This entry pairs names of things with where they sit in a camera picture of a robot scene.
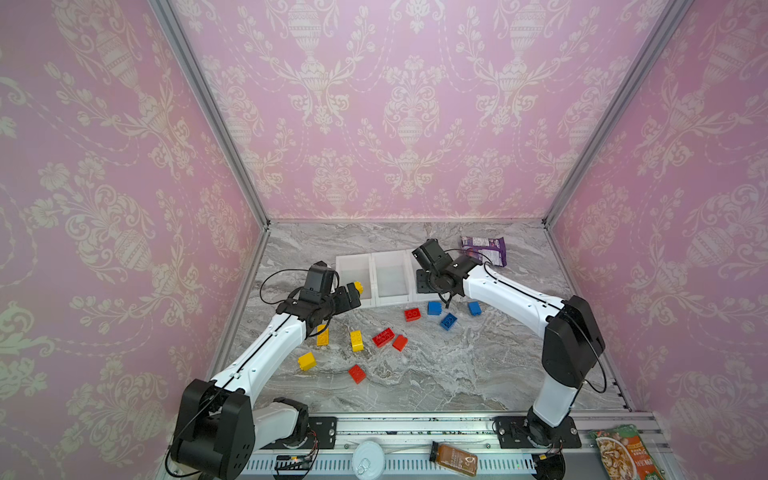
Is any blue lego brick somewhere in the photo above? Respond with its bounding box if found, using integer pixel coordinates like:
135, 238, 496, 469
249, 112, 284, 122
467, 301, 482, 316
427, 301, 443, 316
440, 314, 457, 331

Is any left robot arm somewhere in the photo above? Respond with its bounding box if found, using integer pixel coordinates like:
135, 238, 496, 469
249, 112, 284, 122
164, 282, 364, 479

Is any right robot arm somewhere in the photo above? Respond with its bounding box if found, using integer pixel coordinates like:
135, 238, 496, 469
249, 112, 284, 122
413, 252, 605, 448

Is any white right bin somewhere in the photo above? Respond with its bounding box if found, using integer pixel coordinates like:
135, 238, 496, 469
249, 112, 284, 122
407, 251, 430, 301

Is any purple snack packet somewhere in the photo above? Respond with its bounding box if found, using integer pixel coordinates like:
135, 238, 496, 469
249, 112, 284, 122
460, 236, 507, 267

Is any white left bin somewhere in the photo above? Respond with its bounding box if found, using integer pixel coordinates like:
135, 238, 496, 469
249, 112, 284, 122
335, 254, 375, 308

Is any long red lego brick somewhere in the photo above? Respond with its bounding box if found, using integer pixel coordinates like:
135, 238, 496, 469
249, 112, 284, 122
372, 328, 395, 348

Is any small circuit board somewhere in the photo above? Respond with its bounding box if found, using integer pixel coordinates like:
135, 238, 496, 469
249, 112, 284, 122
275, 455, 316, 472

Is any white round lid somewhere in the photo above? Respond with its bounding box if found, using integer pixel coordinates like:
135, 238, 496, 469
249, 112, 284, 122
352, 440, 386, 480

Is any brown spice jar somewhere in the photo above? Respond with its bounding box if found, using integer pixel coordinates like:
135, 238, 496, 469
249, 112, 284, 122
429, 442, 479, 477

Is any green food packet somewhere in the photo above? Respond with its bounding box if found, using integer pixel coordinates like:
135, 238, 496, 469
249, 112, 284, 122
591, 424, 664, 480

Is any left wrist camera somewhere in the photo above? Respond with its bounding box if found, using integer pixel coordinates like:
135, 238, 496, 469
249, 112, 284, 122
304, 261, 337, 296

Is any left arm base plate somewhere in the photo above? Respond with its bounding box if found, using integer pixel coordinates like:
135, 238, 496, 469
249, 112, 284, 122
262, 416, 338, 450

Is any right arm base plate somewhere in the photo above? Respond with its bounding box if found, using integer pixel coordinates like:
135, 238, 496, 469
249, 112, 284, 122
492, 415, 582, 450

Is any aluminium front rail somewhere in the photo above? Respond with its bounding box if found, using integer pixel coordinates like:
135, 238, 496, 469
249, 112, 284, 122
155, 411, 679, 480

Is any grey corner post left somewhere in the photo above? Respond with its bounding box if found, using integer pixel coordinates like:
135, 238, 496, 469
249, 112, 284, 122
148, 0, 270, 230

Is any grey corner post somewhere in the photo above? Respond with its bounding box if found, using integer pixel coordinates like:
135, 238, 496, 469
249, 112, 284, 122
542, 0, 694, 231
148, 0, 270, 230

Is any grey corner post right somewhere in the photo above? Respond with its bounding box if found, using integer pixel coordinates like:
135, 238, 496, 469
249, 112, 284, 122
542, 0, 694, 231

